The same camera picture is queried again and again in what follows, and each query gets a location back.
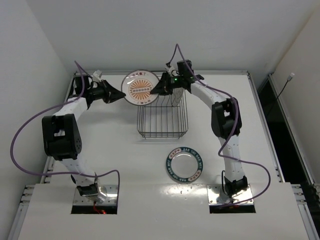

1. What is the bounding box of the aluminium frame rail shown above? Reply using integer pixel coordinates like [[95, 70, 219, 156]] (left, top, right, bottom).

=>
[[7, 157, 55, 240], [267, 73, 315, 185]]

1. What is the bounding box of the orange sunburst pattern plate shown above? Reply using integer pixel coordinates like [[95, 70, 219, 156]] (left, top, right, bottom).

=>
[[121, 69, 160, 106]]

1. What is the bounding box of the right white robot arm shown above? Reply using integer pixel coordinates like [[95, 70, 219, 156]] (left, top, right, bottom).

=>
[[150, 60, 248, 197]]

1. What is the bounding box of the right aluminium frame rail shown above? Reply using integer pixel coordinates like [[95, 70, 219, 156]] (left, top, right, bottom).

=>
[[267, 73, 315, 185]]

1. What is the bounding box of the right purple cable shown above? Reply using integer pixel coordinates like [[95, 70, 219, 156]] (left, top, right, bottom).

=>
[[165, 43, 272, 208]]

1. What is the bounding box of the metal wire dish rack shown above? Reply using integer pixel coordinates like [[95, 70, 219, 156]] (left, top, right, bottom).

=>
[[137, 90, 189, 139]]

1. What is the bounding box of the metal base plate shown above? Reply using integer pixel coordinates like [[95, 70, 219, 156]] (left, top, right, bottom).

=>
[[72, 185, 118, 206], [207, 185, 254, 206]]

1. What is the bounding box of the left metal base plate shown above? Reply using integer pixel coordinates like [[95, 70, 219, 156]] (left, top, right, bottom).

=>
[[72, 185, 118, 206]]

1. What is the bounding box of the left aluminium frame rail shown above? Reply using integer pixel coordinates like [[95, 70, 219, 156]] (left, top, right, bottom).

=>
[[7, 157, 55, 240]]

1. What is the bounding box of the white plate grey line pattern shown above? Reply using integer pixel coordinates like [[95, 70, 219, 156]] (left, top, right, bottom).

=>
[[171, 87, 184, 107]]

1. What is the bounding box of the teal rimmed lettered plate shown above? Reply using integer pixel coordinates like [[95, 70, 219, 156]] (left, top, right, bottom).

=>
[[165, 146, 204, 184]]

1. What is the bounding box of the black cable white plug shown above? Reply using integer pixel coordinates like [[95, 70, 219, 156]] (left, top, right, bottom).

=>
[[276, 72, 295, 101]]

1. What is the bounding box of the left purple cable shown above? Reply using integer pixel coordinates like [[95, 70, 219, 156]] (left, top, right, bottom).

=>
[[10, 60, 121, 204]]

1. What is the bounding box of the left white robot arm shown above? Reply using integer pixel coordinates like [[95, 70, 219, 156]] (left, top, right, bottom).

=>
[[41, 75, 126, 203]]

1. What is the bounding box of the purple cable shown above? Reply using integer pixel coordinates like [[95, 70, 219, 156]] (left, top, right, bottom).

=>
[[10, 60, 121, 204], [165, 43, 272, 208]]

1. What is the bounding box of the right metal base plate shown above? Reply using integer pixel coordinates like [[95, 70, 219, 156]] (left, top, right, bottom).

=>
[[207, 185, 254, 206]]

